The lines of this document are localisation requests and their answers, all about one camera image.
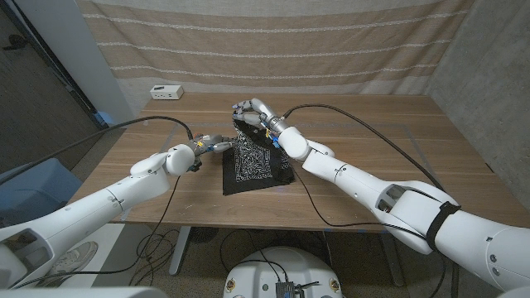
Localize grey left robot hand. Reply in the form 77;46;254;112
188;132;238;158

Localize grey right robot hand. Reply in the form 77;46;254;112
231;98;291;135

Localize black paisley bandana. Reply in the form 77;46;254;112
221;119;296;196

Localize white power strip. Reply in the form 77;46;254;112
149;84;185;101

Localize beige striped backdrop cloth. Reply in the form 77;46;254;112
75;0;475;95

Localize grey table leg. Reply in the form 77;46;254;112
168;225;192;276
378;238;406;287

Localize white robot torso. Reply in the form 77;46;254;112
222;246;344;298

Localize small grey torso device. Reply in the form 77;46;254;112
276;281;320;298

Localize white sneaker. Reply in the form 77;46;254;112
35;241;99;289

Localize dark door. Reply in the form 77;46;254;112
0;0;104;175

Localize blue upholstered seat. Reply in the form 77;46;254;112
0;157;83;228

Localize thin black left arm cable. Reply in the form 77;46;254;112
12;175;183;289

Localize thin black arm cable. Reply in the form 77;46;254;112
12;175;183;289
291;169;460;298

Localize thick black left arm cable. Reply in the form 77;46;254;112
0;115;195;183

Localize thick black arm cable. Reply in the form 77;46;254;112
282;103;446;191
0;115;195;183

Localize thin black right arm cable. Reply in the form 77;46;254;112
291;169;460;298

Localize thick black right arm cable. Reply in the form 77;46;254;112
282;103;446;191

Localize black floor cables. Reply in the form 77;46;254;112
128;229;181;287

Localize black torso cable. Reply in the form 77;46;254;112
219;228;291;285

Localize black door handle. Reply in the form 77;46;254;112
2;33;29;51

